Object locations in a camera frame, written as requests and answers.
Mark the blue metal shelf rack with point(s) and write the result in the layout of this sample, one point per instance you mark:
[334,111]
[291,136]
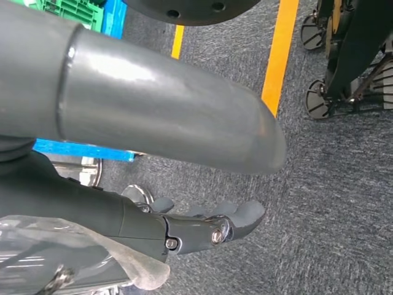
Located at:
[83,150]

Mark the yellow tape square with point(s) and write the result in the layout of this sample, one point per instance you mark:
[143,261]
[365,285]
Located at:
[279,53]

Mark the clear plastic cover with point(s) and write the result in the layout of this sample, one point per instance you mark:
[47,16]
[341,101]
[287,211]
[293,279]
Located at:
[132,268]

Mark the green plastic crate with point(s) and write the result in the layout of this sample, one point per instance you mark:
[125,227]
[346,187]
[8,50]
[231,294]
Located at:
[73,12]

